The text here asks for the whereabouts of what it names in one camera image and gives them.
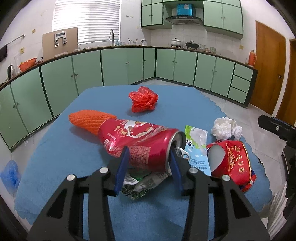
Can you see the orange basin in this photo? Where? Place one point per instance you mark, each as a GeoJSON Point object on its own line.
{"type": "Point", "coordinates": [27, 64]}

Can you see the orange foam fruit net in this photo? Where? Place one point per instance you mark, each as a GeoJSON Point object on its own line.
{"type": "Point", "coordinates": [90, 120]}

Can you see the cardboard box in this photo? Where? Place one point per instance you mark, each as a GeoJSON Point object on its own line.
{"type": "Point", "coordinates": [59, 42]}

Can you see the blue table mat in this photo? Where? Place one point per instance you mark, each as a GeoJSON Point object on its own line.
{"type": "Point", "coordinates": [66, 149]}

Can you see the steel kettle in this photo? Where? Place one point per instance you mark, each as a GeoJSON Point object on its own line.
{"type": "Point", "coordinates": [11, 72]}

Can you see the blue plastic bag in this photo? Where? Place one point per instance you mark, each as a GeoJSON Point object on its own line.
{"type": "Point", "coordinates": [11, 177]}

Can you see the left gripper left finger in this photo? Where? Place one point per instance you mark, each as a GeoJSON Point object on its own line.
{"type": "Point", "coordinates": [62, 216]}

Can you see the green lower kitchen cabinets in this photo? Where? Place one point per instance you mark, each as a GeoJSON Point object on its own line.
{"type": "Point", "coordinates": [41, 93]}

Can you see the white cooking pot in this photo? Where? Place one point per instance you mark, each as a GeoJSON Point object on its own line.
{"type": "Point", "coordinates": [175, 43]}

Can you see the dark hanging towel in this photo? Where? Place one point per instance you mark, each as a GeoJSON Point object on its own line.
{"type": "Point", "coordinates": [3, 53]}

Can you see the range hood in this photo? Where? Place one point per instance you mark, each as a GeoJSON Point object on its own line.
{"type": "Point", "coordinates": [184, 12]}

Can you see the window blinds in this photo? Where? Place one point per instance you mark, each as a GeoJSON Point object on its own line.
{"type": "Point", "coordinates": [96, 21]}

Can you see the orange thermos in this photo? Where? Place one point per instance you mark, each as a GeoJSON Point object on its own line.
{"type": "Point", "coordinates": [252, 58]}

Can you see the red paper cup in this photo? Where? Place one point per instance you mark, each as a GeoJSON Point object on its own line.
{"type": "Point", "coordinates": [231, 158]}

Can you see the brown wooden door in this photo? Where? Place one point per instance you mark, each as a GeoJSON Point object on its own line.
{"type": "Point", "coordinates": [270, 64]}

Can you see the red crumpled plastic bag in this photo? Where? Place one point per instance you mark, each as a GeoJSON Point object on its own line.
{"type": "Point", "coordinates": [143, 100]}

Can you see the red crushed drink can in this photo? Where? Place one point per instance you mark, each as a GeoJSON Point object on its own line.
{"type": "Point", "coordinates": [149, 144]}

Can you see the white crumpled tissue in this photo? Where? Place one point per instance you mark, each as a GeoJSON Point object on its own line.
{"type": "Point", "coordinates": [225, 128]}

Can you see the black wok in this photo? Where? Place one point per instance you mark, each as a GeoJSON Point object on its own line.
{"type": "Point", "coordinates": [192, 45]}

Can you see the green kitchen cabinets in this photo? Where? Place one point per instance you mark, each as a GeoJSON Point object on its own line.
{"type": "Point", "coordinates": [223, 17]}
{"type": "Point", "coordinates": [41, 93]}

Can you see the green white snack wrapper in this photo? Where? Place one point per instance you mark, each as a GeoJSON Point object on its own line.
{"type": "Point", "coordinates": [142, 182]}

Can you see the green upper kitchen cabinets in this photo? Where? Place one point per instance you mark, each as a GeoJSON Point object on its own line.
{"type": "Point", "coordinates": [223, 17]}

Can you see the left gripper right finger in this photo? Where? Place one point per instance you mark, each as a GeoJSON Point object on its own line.
{"type": "Point", "coordinates": [234, 216]}

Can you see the chrome sink faucet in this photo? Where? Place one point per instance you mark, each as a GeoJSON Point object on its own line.
{"type": "Point", "coordinates": [112, 38]}

